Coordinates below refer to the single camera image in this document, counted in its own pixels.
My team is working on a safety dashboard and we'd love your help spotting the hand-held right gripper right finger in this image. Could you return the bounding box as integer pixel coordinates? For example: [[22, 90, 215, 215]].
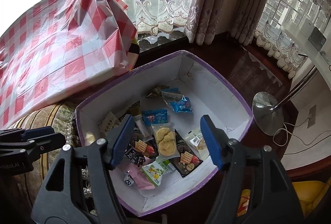
[[200, 115, 303, 224]]

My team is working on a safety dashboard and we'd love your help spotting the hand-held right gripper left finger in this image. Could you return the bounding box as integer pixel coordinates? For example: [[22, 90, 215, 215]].
[[30, 114, 135, 224]]

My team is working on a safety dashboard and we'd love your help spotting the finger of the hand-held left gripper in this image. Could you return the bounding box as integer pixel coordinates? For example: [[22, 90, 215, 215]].
[[0, 126, 55, 142], [16, 133, 67, 160]]

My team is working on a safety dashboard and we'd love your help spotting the white nut packet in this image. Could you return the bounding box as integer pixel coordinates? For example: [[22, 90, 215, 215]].
[[187, 128, 206, 152]]

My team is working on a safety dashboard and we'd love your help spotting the cream nut packet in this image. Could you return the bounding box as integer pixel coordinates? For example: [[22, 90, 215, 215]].
[[99, 111, 122, 137]]

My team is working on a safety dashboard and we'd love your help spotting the black pink snack packet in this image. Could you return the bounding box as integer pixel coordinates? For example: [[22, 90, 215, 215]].
[[124, 146, 147, 167]]

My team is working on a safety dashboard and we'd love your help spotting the silver snack packet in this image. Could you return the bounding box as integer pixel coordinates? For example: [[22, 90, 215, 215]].
[[133, 114, 155, 142]]

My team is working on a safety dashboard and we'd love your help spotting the gold snack packet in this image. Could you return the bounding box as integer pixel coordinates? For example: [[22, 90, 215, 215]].
[[127, 106, 142, 117]]

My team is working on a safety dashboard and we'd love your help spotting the blue clear nut packet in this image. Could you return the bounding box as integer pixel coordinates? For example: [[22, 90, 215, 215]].
[[141, 109, 168, 127], [162, 89, 193, 114]]

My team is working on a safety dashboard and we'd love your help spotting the purple cardboard box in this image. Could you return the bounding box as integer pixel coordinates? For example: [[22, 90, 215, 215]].
[[76, 50, 255, 217]]

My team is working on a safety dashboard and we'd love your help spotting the lemon print packet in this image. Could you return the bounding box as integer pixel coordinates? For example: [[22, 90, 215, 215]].
[[141, 159, 170, 187]]

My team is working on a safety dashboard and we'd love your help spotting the green pea packet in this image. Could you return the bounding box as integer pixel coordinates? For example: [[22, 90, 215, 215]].
[[146, 86, 163, 98]]

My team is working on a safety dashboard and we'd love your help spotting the striped terry towel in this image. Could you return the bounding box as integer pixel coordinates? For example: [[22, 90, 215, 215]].
[[5, 101, 96, 214]]

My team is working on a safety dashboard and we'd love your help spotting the chrome floor lamp base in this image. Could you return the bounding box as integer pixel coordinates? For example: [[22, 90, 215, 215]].
[[252, 65, 320, 136]]

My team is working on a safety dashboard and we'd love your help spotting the yellow red bag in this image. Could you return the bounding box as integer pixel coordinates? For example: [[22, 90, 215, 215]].
[[236, 188, 252, 217]]

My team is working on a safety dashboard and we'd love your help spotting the red white checked tablecloth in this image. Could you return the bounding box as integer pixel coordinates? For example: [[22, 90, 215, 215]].
[[0, 0, 137, 130]]

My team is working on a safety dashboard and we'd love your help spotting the yellow cushion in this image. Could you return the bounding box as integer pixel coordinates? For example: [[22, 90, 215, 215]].
[[292, 180, 326, 217]]

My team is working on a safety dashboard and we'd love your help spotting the white desk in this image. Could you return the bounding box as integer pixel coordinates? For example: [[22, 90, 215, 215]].
[[281, 18, 331, 69]]

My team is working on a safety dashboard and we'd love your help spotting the embroidered beige drape curtain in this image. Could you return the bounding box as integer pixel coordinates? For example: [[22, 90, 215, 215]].
[[183, 0, 230, 46]]

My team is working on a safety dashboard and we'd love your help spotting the grey device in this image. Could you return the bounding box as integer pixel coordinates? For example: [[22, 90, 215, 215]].
[[309, 27, 327, 52]]

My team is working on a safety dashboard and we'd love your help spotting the wall outlet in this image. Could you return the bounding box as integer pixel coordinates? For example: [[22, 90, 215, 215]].
[[308, 105, 316, 128]]

